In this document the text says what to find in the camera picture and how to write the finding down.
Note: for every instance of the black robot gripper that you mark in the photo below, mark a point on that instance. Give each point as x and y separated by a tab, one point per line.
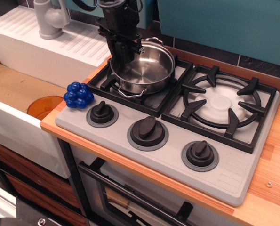
119	26

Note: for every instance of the stainless steel pan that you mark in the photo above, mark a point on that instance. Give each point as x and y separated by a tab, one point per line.
148	73

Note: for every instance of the blue toy blueberry cluster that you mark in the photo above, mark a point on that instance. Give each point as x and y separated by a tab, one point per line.
78	95

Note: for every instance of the black left stove knob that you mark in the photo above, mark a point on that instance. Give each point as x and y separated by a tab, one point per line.
102	115

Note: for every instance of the black stove knob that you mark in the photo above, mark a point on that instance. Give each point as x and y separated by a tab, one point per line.
148	134
102	115
200	156

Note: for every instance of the black middle stove knob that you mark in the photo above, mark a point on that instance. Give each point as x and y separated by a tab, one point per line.
148	134

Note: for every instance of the grey toy stove top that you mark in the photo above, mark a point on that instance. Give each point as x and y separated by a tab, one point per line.
228	181

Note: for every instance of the black right stove knob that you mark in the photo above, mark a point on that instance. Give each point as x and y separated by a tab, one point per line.
200	156

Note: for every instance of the black left burner grate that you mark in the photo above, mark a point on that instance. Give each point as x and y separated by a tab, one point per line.
103	84

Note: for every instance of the black burner grate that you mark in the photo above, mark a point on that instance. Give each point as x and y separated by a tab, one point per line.
103	84
231	110

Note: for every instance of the grey toy faucet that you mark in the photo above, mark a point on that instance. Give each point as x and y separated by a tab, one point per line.
51	21

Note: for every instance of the orange plastic bowl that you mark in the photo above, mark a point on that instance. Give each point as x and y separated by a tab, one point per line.
41	107

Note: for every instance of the white toy sink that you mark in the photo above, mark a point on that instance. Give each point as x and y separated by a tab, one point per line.
32	68

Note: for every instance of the black right burner grate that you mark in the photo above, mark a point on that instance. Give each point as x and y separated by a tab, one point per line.
231	110

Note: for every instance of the wooden drawer fronts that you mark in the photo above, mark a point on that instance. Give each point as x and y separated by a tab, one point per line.
49	192

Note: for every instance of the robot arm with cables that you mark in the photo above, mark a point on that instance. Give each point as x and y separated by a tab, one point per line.
84	6

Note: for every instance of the teal wall cabinet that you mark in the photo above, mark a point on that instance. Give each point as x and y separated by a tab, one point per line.
247	27

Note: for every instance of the oven door with handle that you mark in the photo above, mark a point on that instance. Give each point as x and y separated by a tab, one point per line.
128	200

